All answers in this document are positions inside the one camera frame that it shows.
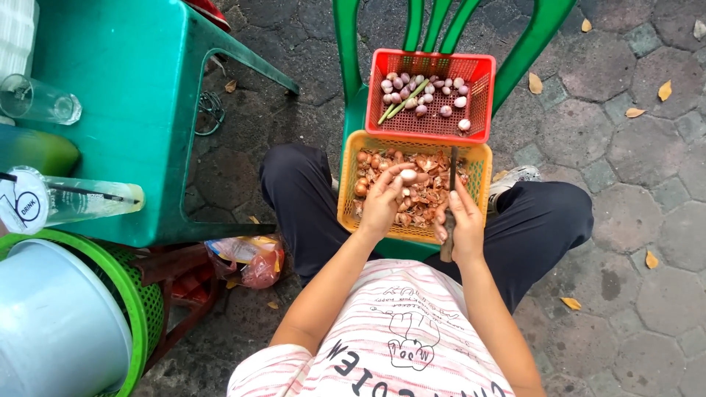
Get red striped item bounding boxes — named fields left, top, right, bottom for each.
left=183, top=0, right=232, bottom=33

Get pink striped shirt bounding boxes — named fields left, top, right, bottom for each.
left=227, top=259, right=517, bottom=397

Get pale blue plastic bucket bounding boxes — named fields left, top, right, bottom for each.
left=0, top=238, right=134, bottom=397

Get green plastic mesh basket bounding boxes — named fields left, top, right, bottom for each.
left=0, top=229, right=165, bottom=397

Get pile of shallot skins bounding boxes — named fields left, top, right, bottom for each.
left=353, top=148, right=471, bottom=228

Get plastic bag with packets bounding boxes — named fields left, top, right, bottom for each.
left=204, top=234, right=286, bottom=291

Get white ribbed container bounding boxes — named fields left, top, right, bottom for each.
left=0, top=0, right=40, bottom=81

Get wooden handled knife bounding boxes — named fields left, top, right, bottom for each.
left=439, top=146, right=460, bottom=264

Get green lemongrass stalk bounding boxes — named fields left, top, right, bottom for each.
left=385, top=83, right=431, bottom=120
left=377, top=79, right=430, bottom=125

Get group of peeled shallots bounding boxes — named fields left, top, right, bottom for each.
left=379, top=72, right=473, bottom=133

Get green rounded container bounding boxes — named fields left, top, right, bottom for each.
left=0, top=124, right=82, bottom=178

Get teal plastic table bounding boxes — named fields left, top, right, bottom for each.
left=11, top=0, right=301, bottom=249

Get green plastic chair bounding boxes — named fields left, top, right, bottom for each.
left=331, top=0, right=578, bottom=263

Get coiled thin wire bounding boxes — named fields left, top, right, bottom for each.
left=194, top=91, right=227, bottom=137

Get group of unpeeled brown shallots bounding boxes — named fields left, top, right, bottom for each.
left=354, top=149, right=398, bottom=198

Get clear plastic cup with lid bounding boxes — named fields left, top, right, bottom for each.
left=0, top=165, right=146, bottom=236

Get red plastic basket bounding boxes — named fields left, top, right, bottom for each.
left=364, top=48, right=496, bottom=144

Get dark red wooden stool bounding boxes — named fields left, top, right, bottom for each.
left=131, top=243, right=228, bottom=377

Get white grey sneaker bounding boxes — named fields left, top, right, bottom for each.
left=488, top=165, right=544, bottom=215

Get black trousers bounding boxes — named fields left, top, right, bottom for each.
left=259, top=144, right=595, bottom=316

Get empty clear glass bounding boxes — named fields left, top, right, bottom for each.
left=0, top=73, right=83, bottom=126

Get person's left hand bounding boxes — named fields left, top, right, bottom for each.
left=359, top=162, right=419, bottom=240

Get yellow plastic basket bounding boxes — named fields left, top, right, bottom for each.
left=337, top=129, right=493, bottom=246

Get person's right hand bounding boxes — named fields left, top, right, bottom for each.
left=433, top=190, right=486, bottom=266

